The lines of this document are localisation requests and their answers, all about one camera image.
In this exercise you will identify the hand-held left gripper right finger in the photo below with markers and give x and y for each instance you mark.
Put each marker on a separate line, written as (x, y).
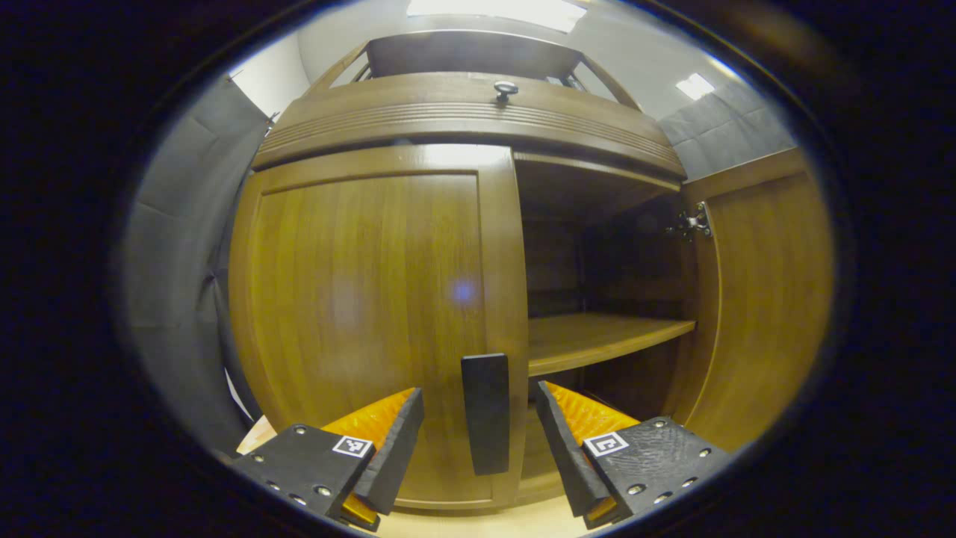
(567, 456)

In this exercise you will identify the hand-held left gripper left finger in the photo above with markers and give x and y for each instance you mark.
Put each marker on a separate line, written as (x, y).
(396, 456)

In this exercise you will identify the wooden shoe cabinet door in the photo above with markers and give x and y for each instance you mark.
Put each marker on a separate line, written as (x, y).
(358, 299)
(769, 299)

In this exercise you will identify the wooden double-door shoe cabinet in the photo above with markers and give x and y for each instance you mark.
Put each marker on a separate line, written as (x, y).
(448, 119)

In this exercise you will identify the wooden cabinet inner shelf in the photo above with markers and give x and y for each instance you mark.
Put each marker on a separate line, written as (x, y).
(590, 340)

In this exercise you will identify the metal door hinge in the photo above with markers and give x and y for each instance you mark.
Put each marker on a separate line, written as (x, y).
(692, 223)

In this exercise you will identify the wooden cabinet drawer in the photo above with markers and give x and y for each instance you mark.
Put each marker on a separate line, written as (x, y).
(418, 112)

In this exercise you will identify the dark round drawer knob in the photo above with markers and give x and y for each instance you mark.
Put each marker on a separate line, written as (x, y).
(506, 90)

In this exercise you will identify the small ceiling light panel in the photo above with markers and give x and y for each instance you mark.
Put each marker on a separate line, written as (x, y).
(694, 86)

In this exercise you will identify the large ceiling light panel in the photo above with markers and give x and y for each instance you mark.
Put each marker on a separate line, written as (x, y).
(497, 9)

